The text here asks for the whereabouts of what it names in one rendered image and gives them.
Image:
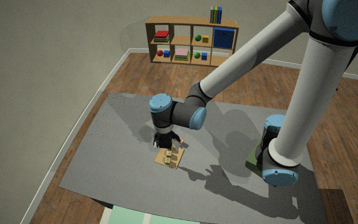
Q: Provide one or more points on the tan flat mat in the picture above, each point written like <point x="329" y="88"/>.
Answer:
<point x="175" y="158"/>

